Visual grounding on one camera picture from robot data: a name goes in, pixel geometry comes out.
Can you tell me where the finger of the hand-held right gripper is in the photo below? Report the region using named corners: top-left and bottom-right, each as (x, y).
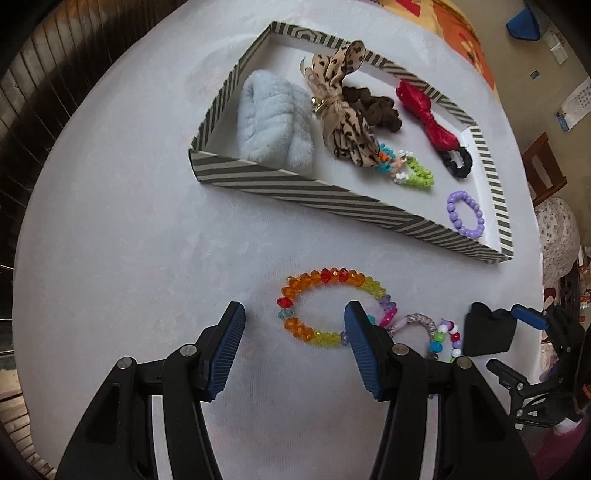
top-left (487, 359), bottom-right (530, 393)
top-left (510, 302), bottom-right (555, 330)

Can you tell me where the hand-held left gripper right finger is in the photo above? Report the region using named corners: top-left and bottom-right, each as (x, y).
top-left (344, 300), bottom-right (536, 480)

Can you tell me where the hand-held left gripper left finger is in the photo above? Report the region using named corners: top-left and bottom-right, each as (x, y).
top-left (55, 301), bottom-right (246, 480)

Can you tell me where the black fabric hair tie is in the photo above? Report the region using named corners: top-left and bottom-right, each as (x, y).
top-left (463, 302), bottom-right (518, 357)

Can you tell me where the rainbow crystal bead bracelet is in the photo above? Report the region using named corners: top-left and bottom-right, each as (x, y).
top-left (276, 266), bottom-right (398, 347)

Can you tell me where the striped cardboard box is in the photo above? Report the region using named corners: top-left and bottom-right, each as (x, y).
top-left (187, 21), bottom-right (514, 265)

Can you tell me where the person's right forearm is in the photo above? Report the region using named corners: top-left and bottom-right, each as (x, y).
top-left (531, 411), bottom-right (591, 480)

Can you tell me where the floral patterned cushion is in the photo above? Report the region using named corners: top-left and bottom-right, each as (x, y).
top-left (534, 196), bottom-right (583, 287)

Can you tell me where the white tablecloth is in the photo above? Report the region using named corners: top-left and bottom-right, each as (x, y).
top-left (11, 0), bottom-right (546, 480)

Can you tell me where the wooden chair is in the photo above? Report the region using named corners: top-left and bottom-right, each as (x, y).
top-left (522, 132), bottom-right (568, 206)

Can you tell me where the black scrunchie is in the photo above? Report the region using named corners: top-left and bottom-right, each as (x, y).
top-left (438, 145), bottom-right (474, 178)

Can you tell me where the red hair bow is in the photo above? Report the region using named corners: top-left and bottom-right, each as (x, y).
top-left (396, 80), bottom-right (462, 151)

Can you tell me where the leopard print hair bow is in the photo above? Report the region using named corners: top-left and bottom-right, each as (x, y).
top-left (299, 41), bottom-right (380, 168)

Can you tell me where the light blue fluffy scrunchie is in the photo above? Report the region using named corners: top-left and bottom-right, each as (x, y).
top-left (236, 70), bottom-right (315, 176)

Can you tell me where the brown scrunchie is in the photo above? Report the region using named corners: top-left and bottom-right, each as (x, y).
top-left (342, 85), bottom-right (403, 134)

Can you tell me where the colourful printed blanket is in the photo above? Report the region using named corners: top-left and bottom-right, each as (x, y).
top-left (383, 0), bottom-right (497, 93)

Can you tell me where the blue cloth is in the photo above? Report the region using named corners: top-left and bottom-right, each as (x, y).
top-left (505, 9), bottom-right (541, 41)

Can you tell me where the dark wooden slatted panel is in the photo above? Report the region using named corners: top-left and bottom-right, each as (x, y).
top-left (0, 0), bottom-right (185, 278)

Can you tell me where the clear pink bead bracelet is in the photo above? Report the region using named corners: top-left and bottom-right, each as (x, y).
top-left (392, 313), bottom-right (437, 356)

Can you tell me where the mixed colour bead bracelet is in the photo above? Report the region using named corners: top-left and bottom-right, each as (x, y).
top-left (427, 318), bottom-right (464, 363)

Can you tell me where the purple bead bracelet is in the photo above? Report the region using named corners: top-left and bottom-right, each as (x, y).
top-left (446, 190), bottom-right (485, 239)

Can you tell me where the green spiral hair tie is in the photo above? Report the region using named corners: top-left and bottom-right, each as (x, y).
top-left (402, 157), bottom-right (435, 188)

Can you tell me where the multicolour spiral hair tie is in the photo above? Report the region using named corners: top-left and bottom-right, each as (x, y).
top-left (372, 143), bottom-right (414, 183)

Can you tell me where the wall calendar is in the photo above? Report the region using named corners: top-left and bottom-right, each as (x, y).
top-left (555, 78), bottom-right (591, 132)

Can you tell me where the white wall socket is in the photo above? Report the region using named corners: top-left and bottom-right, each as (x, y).
top-left (545, 32), bottom-right (570, 64)

